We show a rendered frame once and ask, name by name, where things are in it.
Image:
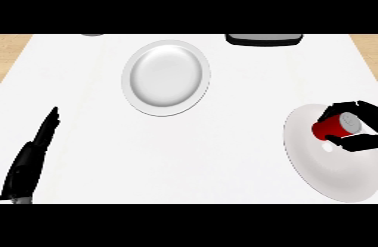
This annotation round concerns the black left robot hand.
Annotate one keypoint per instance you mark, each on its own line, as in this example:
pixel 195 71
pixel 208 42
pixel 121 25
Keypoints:
pixel 29 161

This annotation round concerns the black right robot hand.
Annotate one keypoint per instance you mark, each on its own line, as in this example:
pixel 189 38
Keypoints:
pixel 361 141

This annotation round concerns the red can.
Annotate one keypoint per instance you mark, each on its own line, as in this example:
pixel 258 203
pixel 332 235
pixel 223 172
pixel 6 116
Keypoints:
pixel 333 126

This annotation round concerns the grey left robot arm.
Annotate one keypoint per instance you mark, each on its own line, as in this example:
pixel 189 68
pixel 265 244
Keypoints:
pixel 22 200

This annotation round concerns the white round plate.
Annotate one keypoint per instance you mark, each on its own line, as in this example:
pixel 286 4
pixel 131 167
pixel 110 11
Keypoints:
pixel 329 164

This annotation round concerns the white oval plate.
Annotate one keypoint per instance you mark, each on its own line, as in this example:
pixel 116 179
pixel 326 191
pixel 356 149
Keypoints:
pixel 165 77

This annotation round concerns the black and grey appliance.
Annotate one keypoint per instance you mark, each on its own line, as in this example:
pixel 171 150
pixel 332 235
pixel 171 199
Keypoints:
pixel 263 39

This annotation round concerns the small grey object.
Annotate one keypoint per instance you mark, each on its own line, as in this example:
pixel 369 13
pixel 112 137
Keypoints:
pixel 91 34

